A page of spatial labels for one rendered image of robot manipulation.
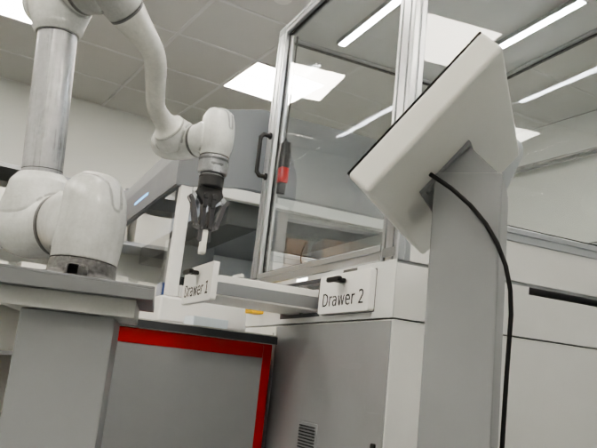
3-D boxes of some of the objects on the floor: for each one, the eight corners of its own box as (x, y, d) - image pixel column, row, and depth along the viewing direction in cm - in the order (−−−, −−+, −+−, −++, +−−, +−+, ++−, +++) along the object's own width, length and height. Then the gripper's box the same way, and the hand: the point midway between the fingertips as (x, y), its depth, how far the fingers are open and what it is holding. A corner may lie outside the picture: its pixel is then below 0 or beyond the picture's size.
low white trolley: (48, 596, 192) (94, 311, 208) (28, 539, 248) (67, 318, 264) (250, 591, 215) (277, 335, 231) (191, 540, 270) (217, 337, 286)
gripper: (195, 168, 210) (183, 248, 205) (236, 178, 215) (226, 256, 210) (187, 173, 217) (176, 252, 212) (227, 182, 222) (218, 259, 217)
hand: (202, 242), depth 211 cm, fingers closed
